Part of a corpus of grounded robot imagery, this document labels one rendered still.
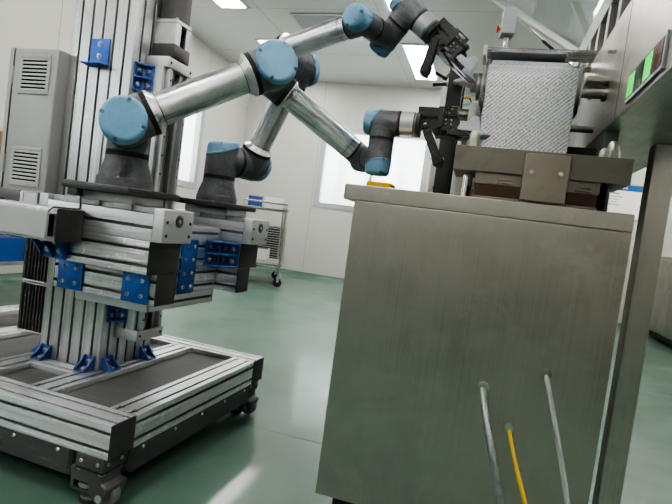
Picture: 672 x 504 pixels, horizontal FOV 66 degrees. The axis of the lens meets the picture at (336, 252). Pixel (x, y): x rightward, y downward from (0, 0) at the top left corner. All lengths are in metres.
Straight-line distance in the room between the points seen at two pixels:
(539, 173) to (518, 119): 0.28
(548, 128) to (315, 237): 6.09
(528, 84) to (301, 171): 6.18
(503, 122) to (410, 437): 0.88
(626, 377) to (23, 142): 2.00
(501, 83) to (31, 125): 1.47
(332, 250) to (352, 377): 6.08
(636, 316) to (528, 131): 0.61
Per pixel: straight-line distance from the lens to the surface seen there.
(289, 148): 7.70
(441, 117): 1.52
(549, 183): 1.31
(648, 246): 1.71
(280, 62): 1.45
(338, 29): 1.68
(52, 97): 1.94
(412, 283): 1.27
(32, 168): 1.95
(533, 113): 1.56
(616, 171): 1.36
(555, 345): 1.28
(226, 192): 1.93
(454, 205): 1.26
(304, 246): 7.49
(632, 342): 1.72
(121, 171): 1.53
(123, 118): 1.40
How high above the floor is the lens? 0.79
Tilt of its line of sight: 3 degrees down
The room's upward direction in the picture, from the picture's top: 8 degrees clockwise
